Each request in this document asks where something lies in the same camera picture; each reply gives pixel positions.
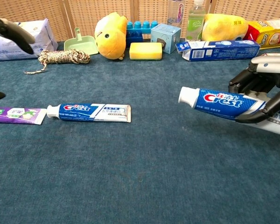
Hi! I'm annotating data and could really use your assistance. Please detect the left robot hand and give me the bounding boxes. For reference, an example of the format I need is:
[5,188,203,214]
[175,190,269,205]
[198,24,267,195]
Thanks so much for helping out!
[0,17,35,103]

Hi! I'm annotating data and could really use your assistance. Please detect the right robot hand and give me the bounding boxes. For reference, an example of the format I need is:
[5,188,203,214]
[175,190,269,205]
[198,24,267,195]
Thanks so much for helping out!
[228,53,280,124]

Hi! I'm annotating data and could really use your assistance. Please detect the short Crest toothpaste tube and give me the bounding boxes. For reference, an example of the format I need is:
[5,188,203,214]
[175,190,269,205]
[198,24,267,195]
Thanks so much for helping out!
[178,86,280,138]

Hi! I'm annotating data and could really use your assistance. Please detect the blue toothpaste carton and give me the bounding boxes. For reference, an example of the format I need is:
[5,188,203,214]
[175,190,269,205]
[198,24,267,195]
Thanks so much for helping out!
[175,40,261,62]

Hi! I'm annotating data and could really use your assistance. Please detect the yellow snack box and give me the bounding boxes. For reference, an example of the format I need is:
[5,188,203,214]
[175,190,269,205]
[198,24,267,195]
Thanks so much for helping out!
[244,18,280,49]

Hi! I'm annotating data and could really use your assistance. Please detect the purple toothpaste tube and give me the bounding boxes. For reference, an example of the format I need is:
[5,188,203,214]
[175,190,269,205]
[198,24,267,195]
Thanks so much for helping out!
[0,107,47,126]

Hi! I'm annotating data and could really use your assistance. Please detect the light blue small box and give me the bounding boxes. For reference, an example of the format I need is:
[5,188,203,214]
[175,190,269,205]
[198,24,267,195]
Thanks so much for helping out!
[150,23,182,55]

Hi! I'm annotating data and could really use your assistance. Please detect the long Crest toothpaste tube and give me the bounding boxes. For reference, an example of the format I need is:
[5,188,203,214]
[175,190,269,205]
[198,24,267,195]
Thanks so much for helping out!
[46,103,132,123]

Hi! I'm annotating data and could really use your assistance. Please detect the white tissue pack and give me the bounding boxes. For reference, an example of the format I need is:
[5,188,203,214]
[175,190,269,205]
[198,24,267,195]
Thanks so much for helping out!
[0,18,59,62]

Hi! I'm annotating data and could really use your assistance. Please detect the yellow plush toy with print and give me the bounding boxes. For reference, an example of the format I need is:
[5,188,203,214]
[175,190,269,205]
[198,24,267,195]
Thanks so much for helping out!
[202,13,249,42]

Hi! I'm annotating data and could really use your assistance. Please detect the green plastic dustpan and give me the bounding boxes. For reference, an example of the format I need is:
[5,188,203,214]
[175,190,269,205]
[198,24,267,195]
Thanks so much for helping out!
[63,27,99,56]

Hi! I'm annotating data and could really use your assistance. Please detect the wicker folding screen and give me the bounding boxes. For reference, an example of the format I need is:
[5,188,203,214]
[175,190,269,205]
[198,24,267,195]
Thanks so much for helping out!
[0,0,280,42]

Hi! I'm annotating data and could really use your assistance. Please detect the clear bottle green label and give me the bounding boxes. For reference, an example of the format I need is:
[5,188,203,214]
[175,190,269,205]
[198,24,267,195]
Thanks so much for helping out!
[185,0,206,42]

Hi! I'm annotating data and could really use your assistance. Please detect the yellow duck plush toy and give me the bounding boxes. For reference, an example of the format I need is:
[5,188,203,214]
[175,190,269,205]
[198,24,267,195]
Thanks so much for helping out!
[94,12,128,61]

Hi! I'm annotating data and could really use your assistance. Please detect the clear bottle pink label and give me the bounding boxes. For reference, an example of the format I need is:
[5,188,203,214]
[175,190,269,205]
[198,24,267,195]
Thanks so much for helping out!
[167,0,186,28]

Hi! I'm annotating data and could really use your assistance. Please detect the yellow sponge with green base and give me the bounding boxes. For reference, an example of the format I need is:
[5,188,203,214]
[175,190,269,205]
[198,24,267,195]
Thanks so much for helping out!
[129,42,163,61]

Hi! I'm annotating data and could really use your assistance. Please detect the blue toy building block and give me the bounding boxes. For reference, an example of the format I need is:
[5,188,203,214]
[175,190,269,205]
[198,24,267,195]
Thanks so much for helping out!
[126,20,159,49]

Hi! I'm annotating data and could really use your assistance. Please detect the teal table cloth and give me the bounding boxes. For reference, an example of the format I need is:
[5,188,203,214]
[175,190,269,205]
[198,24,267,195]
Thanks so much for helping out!
[0,37,280,224]

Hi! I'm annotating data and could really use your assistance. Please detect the beige rope bundle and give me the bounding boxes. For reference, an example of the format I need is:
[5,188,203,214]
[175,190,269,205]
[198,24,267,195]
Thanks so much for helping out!
[24,49,91,75]

